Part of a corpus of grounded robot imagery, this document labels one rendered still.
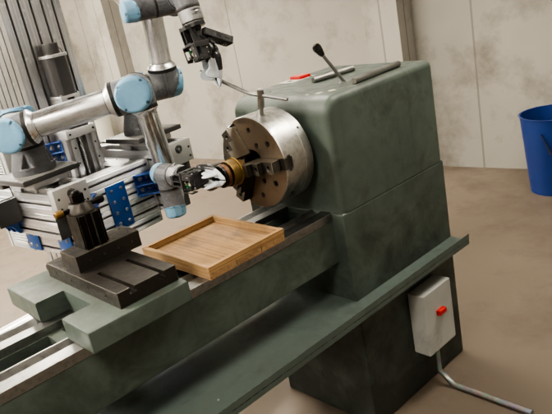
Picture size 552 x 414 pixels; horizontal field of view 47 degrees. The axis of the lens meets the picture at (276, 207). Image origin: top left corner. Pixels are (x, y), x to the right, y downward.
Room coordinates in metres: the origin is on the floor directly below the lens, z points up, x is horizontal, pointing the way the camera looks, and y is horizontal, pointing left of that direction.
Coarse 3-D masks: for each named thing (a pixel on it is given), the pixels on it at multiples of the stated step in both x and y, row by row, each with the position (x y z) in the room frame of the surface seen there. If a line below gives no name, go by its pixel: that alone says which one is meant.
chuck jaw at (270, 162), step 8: (256, 160) 1.97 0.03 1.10; (264, 160) 1.95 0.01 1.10; (272, 160) 1.93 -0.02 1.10; (280, 160) 1.93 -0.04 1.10; (288, 160) 1.93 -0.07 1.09; (248, 168) 1.94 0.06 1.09; (256, 168) 1.93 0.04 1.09; (264, 168) 1.93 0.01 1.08; (272, 168) 1.90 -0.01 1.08; (280, 168) 1.92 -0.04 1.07; (288, 168) 1.92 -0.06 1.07; (248, 176) 1.93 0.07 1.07
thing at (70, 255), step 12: (120, 228) 1.81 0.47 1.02; (132, 228) 1.78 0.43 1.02; (108, 240) 1.72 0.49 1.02; (120, 240) 1.72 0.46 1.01; (132, 240) 1.75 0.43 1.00; (60, 252) 1.71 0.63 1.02; (72, 252) 1.68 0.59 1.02; (84, 252) 1.66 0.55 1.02; (96, 252) 1.67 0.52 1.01; (108, 252) 1.70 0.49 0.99; (120, 252) 1.72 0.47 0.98; (72, 264) 1.66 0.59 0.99; (84, 264) 1.65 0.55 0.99; (96, 264) 1.67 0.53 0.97
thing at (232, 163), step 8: (232, 160) 1.96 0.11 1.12; (240, 160) 1.98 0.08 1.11; (216, 168) 1.95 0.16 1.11; (224, 168) 1.92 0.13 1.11; (232, 168) 1.93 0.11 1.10; (240, 168) 1.94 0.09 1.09; (224, 176) 1.98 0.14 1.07; (232, 176) 1.93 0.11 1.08; (240, 176) 1.94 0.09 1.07; (224, 184) 1.93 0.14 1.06; (232, 184) 1.94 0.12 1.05; (240, 184) 1.96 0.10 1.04
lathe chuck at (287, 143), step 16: (256, 112) 2.07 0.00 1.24; (272, 112) 2.05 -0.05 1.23; (240, 128) 2.05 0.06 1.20; (256, 128) 1.99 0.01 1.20; (272, 128) 1.96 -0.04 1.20; (288, 128) 1.98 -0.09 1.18; (224, 144) 2.13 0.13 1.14; (256, 144) 2.00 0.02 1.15; (272, 144) 1.94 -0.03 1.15; (288, 144) 1.94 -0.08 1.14; (304, 160) 1.96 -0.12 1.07; (256, 176) 2.03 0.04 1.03; (272, 176) 1.97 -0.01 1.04; (288, 176) 1.92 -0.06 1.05; (304, 176) 1.97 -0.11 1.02; (256, 192) 2.04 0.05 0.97; (272, 192) 1.98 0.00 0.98; (288, 192) 1.95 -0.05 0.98
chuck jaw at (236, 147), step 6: (234, 126) 2.07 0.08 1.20; (228, 132) 2.04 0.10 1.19; (234, 132) 2.05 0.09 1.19; (228, 138) 2.04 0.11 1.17; (234, 138) 2.04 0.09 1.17; (240, 138) 2.05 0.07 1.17; (228, 144) 2.02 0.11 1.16; (234, 144) 2.02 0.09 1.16; (240, 144) 2.03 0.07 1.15; (228, 150) 2.02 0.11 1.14; (234, 150) 2.01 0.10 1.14; (240, 150) 2.02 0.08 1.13; (246, 150) 2.03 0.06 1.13; (252, 150) 2.04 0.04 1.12; (228, 156) 1.99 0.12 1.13; (234, 156) 1.99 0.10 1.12; (240, 156) 2.00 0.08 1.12; (246, 156) 2.04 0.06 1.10
